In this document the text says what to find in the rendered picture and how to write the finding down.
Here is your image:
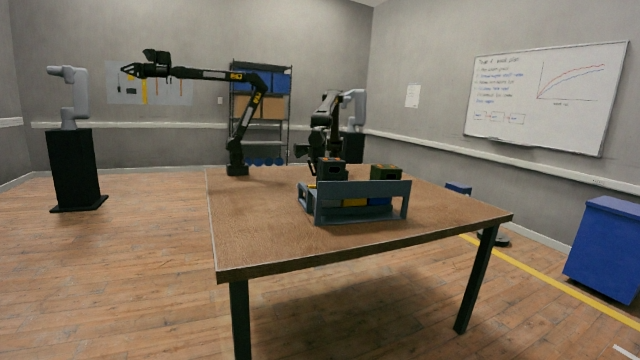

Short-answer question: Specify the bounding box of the olive green case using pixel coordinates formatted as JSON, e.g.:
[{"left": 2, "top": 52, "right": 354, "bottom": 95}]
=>
[{"left": 369, "top": 164, "right": 402, "bottom": 180}]

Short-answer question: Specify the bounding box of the yellow open bin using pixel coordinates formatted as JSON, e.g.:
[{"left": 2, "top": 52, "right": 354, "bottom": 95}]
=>
[{"left": 340, "top": 198, "right": 367, "bottom": 207}]

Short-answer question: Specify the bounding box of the blue open bin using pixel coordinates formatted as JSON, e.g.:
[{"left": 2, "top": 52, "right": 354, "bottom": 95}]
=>
[{"left": 366, "top": 197, "right": 391, "bottom": 206}]

